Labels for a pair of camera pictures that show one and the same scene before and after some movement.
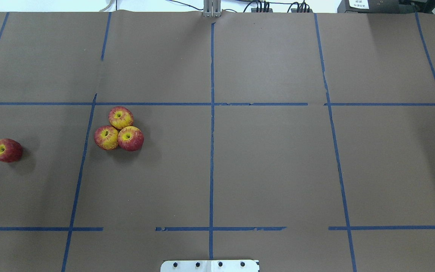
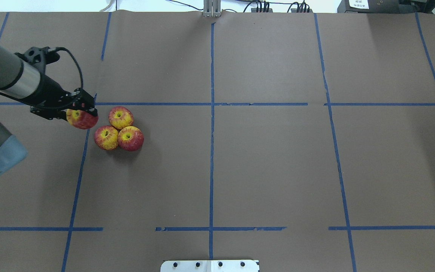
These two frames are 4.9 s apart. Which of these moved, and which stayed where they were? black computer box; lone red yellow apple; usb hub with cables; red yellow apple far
Moved: lone red yellow apple
Stayed: usb hub with cables; black computer box; red yellow apple far
